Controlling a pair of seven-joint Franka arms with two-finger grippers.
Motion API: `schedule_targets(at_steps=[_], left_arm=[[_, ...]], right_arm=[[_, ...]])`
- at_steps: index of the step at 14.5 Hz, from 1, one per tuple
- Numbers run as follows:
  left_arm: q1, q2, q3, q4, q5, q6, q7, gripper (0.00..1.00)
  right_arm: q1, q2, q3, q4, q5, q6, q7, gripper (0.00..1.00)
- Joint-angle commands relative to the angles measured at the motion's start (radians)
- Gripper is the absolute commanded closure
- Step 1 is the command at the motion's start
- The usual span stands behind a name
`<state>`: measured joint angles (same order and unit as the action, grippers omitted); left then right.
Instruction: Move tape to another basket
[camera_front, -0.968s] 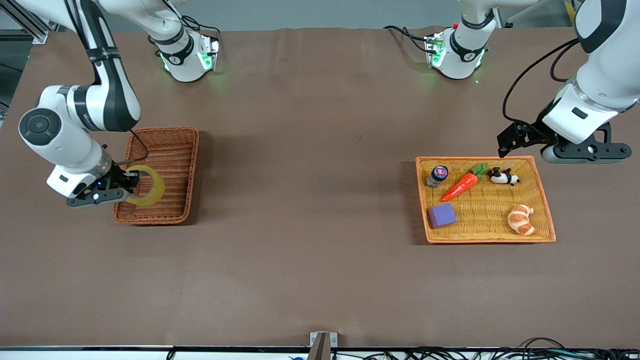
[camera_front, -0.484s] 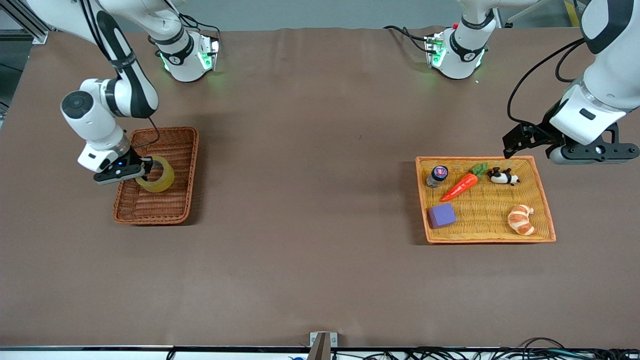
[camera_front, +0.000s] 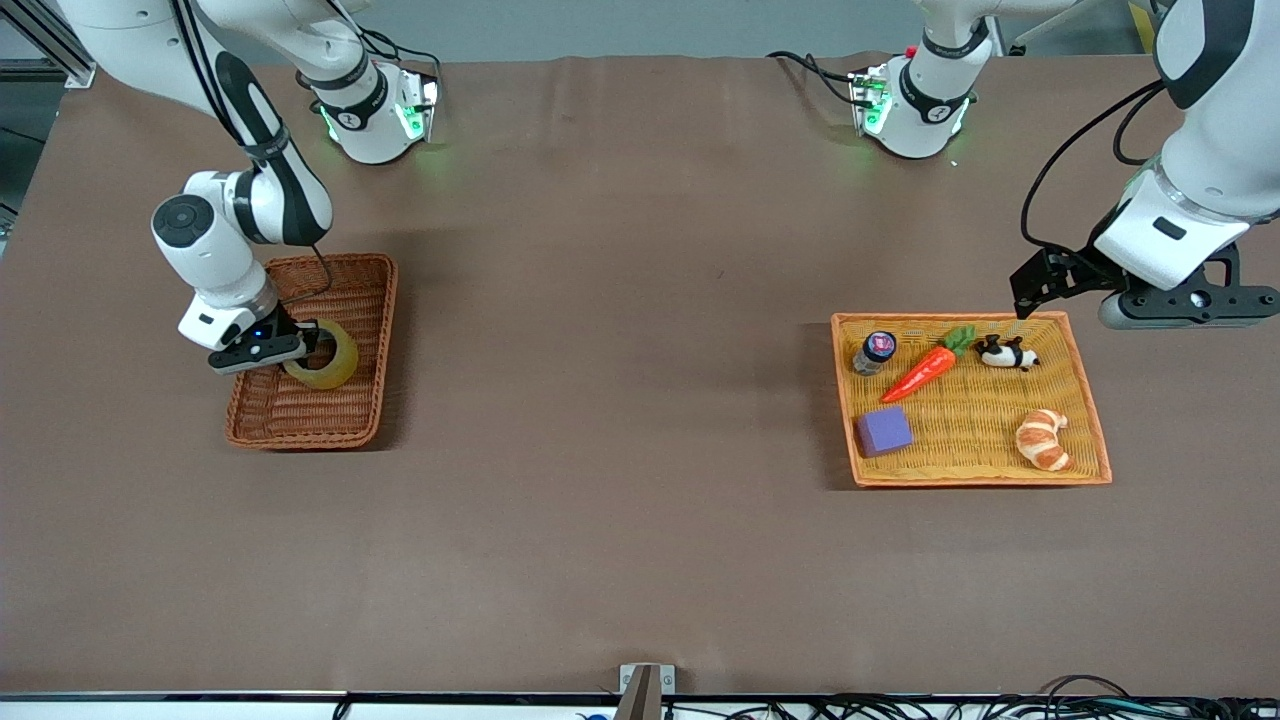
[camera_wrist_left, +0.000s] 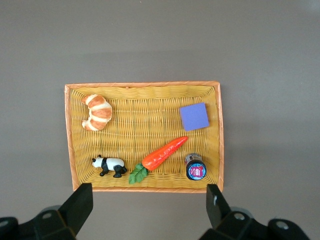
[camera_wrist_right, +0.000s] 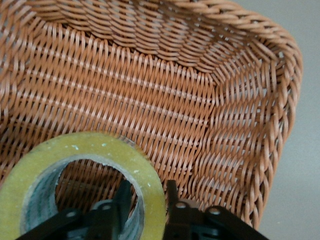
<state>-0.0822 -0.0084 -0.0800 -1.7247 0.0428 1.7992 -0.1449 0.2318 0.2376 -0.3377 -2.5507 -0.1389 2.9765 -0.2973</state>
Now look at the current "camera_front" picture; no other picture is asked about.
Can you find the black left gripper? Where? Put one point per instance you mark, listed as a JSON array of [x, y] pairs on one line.
[[1072, 270]]

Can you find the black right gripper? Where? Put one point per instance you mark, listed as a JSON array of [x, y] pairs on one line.
[[291, 326]]

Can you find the clear yellowish tape roll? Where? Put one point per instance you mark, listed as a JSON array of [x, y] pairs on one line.
[[340, 372]]

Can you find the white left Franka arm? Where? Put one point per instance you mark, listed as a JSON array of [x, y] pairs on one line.
[[1210, 150]]

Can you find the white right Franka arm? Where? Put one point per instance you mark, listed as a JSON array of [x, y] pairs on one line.
[[210, 240]]

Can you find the brown deep wicker basket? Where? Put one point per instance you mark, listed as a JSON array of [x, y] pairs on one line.
[[300, 420]]

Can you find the orange flat wicker basket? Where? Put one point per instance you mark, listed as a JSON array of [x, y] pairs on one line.
[[980, 420]]

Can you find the black white panda toy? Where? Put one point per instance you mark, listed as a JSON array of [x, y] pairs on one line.
[[1005, 354]]

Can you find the orange toy carrot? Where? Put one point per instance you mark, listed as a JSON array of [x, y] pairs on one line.
[[925, 372]]

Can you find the toy croissant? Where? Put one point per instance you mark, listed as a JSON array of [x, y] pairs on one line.
[[1040, 440]]

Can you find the small bottle blue cap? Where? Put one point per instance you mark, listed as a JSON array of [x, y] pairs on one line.
[[875, 352]]

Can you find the purple foam cube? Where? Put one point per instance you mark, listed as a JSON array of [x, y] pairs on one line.
[[884, 432]]

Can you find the aluminium frame profile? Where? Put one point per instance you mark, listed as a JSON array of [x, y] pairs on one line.
[[50, 50]]

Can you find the metal table edge bracket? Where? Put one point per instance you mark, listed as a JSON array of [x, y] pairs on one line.
[[628, 675]]

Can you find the brown camera mount post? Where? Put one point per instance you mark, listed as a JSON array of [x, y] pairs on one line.
[[640, 698]]

